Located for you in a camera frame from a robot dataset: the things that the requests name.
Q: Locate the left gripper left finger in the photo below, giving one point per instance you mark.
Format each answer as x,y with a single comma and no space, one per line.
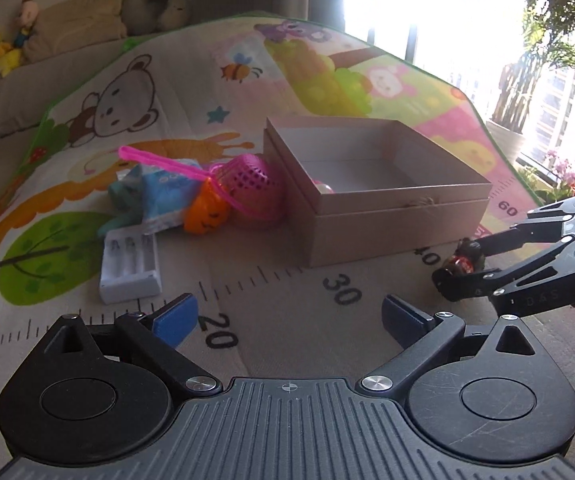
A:
151,341

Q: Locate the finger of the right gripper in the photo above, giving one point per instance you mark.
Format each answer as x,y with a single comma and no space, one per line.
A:
505,241
484,283

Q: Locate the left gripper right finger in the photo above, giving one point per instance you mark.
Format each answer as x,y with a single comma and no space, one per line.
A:
426,341

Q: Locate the pink plastic sieve scoop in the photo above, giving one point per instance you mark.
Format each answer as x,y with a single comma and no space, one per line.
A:
248,183

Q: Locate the white battery charger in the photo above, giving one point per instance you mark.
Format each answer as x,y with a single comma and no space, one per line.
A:
129,267

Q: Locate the orange plastic toy cup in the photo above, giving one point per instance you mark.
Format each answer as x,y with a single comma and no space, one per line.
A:
207,212

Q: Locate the blue tissue pack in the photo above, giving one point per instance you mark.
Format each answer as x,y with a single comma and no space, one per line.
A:
166,198

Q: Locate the pink cardboard box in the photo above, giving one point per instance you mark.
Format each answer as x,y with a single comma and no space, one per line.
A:
394,189

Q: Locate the pink round toy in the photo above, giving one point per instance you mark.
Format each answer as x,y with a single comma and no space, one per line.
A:
322,187

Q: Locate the beige sofa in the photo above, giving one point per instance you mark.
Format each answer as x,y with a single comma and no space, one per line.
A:
62,121

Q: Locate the yellow small plush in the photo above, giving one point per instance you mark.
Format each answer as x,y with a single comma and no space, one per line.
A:
10,58

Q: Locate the beige pillow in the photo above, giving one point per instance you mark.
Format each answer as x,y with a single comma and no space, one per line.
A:
71,25

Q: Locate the grey plush neck pillow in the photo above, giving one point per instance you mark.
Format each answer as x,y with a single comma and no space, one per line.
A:
144,17

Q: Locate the small doll plush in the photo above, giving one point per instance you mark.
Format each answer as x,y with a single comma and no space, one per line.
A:
25,20

